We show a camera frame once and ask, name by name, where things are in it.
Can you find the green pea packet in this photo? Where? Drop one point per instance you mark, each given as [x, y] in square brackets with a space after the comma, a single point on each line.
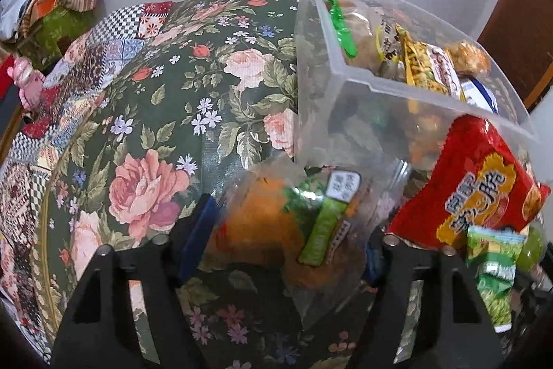
[492, 278]

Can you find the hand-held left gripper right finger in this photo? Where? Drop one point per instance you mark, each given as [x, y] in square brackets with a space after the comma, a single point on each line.
[404, 265]

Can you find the green bag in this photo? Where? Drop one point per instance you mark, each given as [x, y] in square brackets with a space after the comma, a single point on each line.
[56, 34]

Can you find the red chips bag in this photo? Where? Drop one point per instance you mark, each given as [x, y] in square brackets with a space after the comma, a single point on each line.
[468, 179]

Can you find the patchwork quilt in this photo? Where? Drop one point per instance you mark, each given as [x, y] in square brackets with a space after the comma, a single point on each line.
[65, 83]

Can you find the blue and white snack bag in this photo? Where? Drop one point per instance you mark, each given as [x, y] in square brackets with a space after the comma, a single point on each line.
[479, 94]

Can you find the floral bedspread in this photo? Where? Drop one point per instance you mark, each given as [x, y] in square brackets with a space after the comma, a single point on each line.
[173, 114]

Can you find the plain green packet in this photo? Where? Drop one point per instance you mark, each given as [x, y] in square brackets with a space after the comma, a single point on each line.
[530, 250]

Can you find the brown bread bag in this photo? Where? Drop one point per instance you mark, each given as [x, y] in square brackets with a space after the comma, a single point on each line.
[345, 19]

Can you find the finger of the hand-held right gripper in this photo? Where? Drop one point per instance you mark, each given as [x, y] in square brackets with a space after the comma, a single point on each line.
[538, 287]

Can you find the clear plastic storage box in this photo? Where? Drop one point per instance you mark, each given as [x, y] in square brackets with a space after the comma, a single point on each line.
[345, 127]

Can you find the clear bag of orange snacks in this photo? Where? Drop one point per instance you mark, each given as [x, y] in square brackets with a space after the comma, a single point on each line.
[259, 222]

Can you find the small yellow snack packet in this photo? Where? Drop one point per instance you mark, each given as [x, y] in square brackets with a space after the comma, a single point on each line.
[417, 57]

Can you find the wooden door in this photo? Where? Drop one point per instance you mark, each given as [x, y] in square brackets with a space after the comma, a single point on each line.
[518, 32]

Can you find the pink rabbit toy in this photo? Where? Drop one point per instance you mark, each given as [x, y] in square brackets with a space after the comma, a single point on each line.
[29, 81]

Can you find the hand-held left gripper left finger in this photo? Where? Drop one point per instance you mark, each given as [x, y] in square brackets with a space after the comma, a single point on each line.
[201, 228]

